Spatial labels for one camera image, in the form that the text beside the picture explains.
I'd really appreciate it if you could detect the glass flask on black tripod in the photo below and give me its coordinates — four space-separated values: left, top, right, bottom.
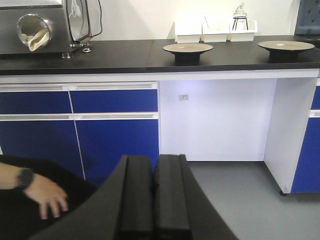
232 3 249 31

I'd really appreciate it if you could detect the right white storage bin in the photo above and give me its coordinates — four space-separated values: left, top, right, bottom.
227 19 258 42

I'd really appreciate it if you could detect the beige plate with black rim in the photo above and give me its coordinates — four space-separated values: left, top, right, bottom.
162 43 214 64

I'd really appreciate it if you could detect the person's hand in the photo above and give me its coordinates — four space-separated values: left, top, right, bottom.
23 173 69 220

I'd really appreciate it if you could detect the person's bare forearm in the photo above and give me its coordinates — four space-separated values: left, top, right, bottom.
0 162 21 190

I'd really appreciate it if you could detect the stainless steel glove box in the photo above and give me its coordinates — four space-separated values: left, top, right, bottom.
0 0 91 58

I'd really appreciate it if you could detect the white storage bin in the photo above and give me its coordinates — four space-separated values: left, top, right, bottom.
227 19 258 42
174 20 202 43
201 21 230 43

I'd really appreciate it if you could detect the black power cable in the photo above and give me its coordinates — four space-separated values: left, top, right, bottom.
88 0 103 38

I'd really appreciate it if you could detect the cream rubber glove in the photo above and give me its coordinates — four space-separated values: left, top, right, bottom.
21 27 51 52

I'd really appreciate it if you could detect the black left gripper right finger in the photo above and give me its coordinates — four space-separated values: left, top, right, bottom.
154 154 238 240

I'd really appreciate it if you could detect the black wristwatch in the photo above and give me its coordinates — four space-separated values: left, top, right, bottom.
16 167 34 190

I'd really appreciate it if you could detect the blue and white lab cabinet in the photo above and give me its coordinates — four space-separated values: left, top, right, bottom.
0 69 320 194

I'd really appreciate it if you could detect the left white storage bin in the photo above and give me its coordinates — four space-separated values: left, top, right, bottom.
174 20 202 43

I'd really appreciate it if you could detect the middle white storage bin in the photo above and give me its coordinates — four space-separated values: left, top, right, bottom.
201 21 230 43

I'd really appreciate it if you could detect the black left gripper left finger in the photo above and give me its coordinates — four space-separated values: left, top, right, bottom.
31 155 154 240

